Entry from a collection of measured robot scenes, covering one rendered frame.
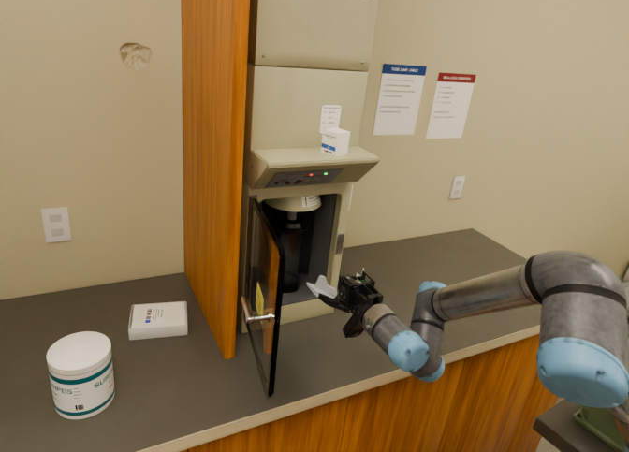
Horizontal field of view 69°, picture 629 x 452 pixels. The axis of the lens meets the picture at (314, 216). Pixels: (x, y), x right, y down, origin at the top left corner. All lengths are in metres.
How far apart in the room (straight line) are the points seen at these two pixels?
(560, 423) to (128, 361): 1.14
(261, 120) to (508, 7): 1.36
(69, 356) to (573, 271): 1.01
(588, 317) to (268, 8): 0.87
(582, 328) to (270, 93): 0.81
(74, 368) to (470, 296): 0.85
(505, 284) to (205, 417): 0.74
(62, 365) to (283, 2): 0.93
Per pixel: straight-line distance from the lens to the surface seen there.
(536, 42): 2.39
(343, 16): 1.22
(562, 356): 0.77
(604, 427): 1.44
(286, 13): 1.15
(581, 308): 0.79
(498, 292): 0.94
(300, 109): 1.19
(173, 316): 1.44
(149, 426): 1.20
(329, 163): 1.13
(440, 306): 1.06
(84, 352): 1.18
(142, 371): 1.33
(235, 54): 1.01
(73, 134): 1.53
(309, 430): 1.40
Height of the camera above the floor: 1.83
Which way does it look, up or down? 23 degrees down
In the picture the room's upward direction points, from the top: 6 degrees clockwise
